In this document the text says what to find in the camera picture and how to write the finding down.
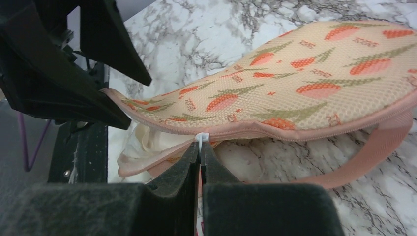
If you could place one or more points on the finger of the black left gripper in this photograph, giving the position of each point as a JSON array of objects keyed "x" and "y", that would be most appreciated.
[
  {"x": 104, "y": 38},
  {"x": 38, "y": 79}
]

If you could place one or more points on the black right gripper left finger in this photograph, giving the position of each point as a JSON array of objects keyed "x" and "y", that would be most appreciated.
[{"x": 166, "y": 206}]

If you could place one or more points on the white bra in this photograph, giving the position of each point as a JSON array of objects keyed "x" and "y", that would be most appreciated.
[{"x": 147, "y": 146}]

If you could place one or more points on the floral mesh laundry bag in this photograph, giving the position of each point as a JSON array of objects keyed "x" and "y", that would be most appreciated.
[{"x": 320, "y": 80}]

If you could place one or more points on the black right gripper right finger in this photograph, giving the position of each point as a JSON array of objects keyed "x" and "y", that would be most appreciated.
[{"x": 233, "y": 208}]

